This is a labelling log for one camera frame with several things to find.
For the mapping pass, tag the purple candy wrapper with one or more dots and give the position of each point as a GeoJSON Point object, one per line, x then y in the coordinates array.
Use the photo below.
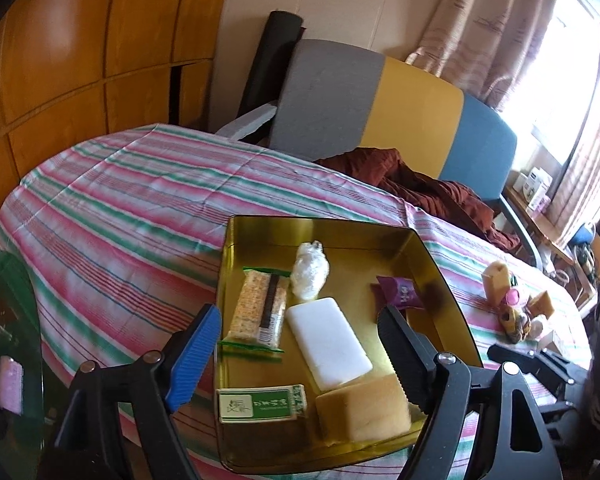
{"type": "Point", "coordinates": [400, 293]}

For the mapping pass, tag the green glass table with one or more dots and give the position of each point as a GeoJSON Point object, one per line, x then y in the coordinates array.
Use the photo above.
{"type": "Point", "coordinates": [21, 436]}

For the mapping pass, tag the white carton box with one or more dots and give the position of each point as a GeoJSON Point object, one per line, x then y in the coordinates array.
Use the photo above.
{"type": "Point", "coordinates": [535, 187]}

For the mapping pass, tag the green-edged cracker packet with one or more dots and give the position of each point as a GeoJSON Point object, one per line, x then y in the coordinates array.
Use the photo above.
{"type": "Point", "coordinates": [257, 323]}

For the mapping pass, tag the gold metal tray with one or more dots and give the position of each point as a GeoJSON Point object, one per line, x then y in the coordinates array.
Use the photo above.
{"type": "Point", "coordinates": [304, 382]}

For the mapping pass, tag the dark red jacket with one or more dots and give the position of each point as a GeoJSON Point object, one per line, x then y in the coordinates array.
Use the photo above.
{"type": "Point", "coordinates": [450, 201]}

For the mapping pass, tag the green and white small box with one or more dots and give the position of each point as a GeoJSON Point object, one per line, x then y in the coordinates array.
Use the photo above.
{"type": "Point", "coordinates": [262, 404]}

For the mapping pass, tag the white plastic-wrapped ball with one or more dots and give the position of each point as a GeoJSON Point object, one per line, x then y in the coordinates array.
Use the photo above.
{"type": "Point", "coordinates": [310, 271]}

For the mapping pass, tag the striped beige curtain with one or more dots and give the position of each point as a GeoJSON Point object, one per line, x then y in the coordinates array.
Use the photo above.
{"type": "Point", "coordinates": [537, 64]}

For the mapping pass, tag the yellow sponge in tray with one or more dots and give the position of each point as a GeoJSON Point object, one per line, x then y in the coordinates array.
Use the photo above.
{"type": "Point", "coordinates": [374, 410]}

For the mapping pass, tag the yellow sponge block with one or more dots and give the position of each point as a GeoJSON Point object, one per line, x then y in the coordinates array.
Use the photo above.
{"type": "Point", "coordinates": [496, 282]}

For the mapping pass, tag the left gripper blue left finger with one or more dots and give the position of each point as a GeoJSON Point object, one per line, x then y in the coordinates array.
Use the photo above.
{"type": "Point", "coordinates": [186, 356]}

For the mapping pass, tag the blue desk object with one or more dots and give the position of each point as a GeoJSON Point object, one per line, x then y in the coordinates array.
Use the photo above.
{"type": "Point", "coordinates": [584, 236]}

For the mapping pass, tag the black rolled mat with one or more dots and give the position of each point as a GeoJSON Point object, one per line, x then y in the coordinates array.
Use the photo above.
{"type": "Point", "coordinates": [282, 31]}

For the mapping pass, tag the striped bed sheet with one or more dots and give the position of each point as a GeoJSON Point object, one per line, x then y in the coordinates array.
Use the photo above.
{"type": "Point", "coordinates": [122, 235]}

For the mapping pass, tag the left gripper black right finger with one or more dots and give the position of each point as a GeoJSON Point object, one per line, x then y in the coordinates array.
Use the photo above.
{"type": "Point", "coordinates": [412, 357]}

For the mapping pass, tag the wooden wardrobe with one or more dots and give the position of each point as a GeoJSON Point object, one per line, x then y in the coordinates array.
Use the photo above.
{"type": "Point", "coordinates": [71, 70]}

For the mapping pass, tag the pink box on green table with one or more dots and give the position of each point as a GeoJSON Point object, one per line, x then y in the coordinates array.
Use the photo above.
{"type": "Point", "coordinates": [11, 385]}

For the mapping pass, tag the white rectangular soap bar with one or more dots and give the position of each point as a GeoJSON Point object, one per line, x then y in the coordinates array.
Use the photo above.
{"type": "Point", "coordinates": [328, 343]}

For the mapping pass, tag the yellow plush toy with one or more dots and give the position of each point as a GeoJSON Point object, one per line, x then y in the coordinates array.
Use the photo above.
{"type": "Point", "coordinates": [516, 323]}

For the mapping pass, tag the grey yellow blue chair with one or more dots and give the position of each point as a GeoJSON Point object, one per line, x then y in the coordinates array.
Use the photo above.
{"type": "Point", "coordinates": [337, 97]}

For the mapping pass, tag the wooden side desk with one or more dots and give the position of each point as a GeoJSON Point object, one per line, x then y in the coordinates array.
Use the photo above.
{"type": "Point", "coordinates": [545, 235]}

